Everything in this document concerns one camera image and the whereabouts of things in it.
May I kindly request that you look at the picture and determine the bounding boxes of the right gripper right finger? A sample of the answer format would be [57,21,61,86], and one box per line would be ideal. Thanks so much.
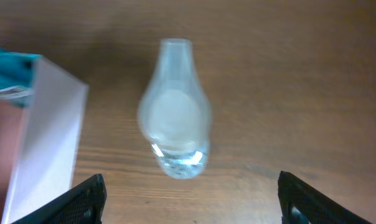
[278,171,370,224]

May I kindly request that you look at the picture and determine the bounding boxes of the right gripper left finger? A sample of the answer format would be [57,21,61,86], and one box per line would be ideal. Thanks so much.
[12,174,107,224]

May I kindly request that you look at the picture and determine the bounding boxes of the clear spray bottle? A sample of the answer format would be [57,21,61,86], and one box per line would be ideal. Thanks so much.
[138,39,212,179]

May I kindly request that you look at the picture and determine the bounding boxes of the blue mouthwash bottle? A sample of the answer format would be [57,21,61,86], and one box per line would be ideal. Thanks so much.
[0,48,40,108]

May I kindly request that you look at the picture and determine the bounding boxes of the white cardboard box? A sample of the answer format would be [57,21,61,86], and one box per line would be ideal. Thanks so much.
[0,56,88,223]

